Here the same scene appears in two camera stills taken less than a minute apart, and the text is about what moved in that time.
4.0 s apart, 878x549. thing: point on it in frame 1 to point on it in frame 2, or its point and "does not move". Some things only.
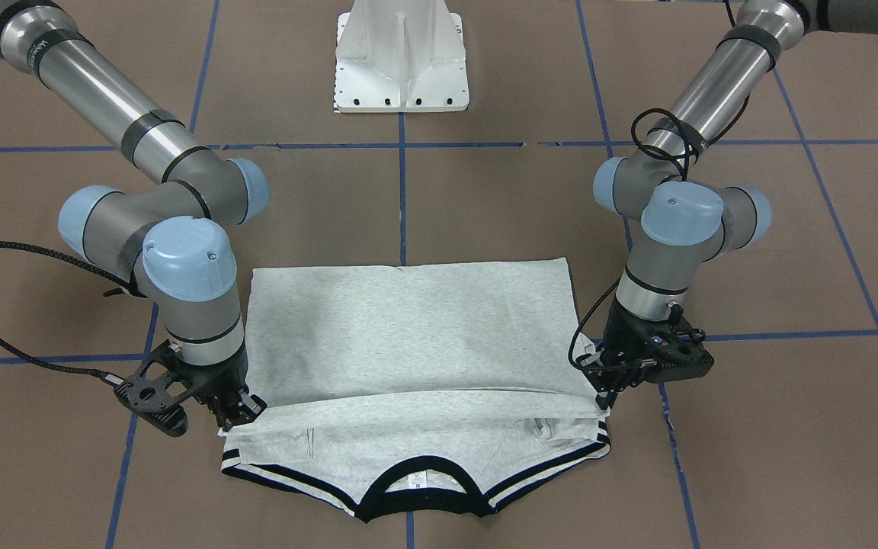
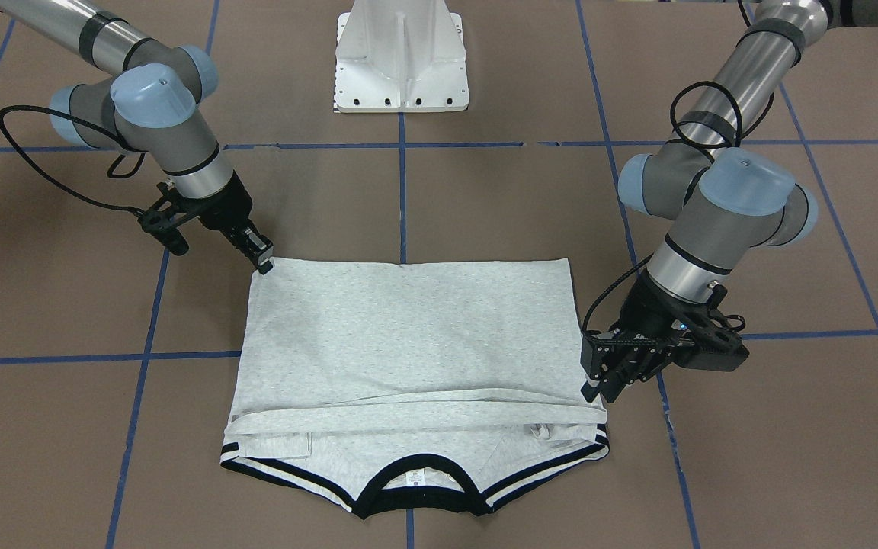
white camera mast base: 400,56 does not move
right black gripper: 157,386 to 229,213
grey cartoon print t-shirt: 425,390 does not move
